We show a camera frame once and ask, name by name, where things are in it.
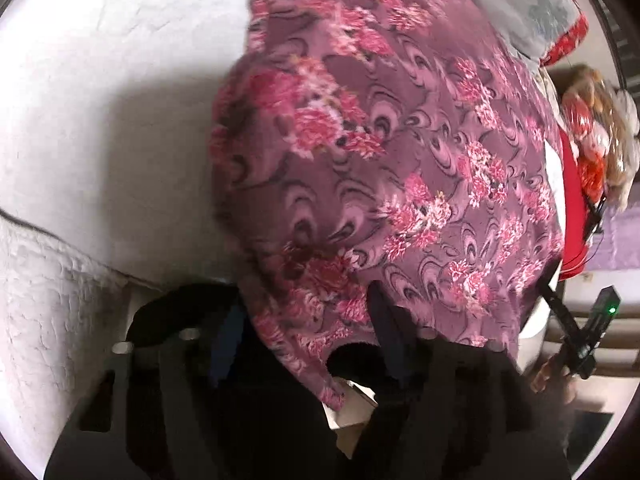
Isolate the purple floral garment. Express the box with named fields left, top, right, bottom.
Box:
left=212, top=0, right=563, bottom=408

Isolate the person's right hand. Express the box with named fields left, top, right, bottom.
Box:
left=529, top=353, right=577, bottom=405

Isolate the red cloth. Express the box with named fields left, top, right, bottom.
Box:
left=559, top=129, right=588, bottom=281

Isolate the lilac bedside cloth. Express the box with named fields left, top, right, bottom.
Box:
left=586, top=203, right=640, bottom=271

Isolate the plastic bag of toys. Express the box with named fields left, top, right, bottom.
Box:
left=561, top=65, right=639, bottom=214

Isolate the white bed mattress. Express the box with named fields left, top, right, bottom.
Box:
left=1, top=0, right=248, bottom=477

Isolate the red patterned blanket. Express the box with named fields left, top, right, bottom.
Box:
left=540, top=0, right=589, bottom=66

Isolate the dark window with grille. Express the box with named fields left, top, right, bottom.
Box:
left=597, top=0, right=639, bottom=102

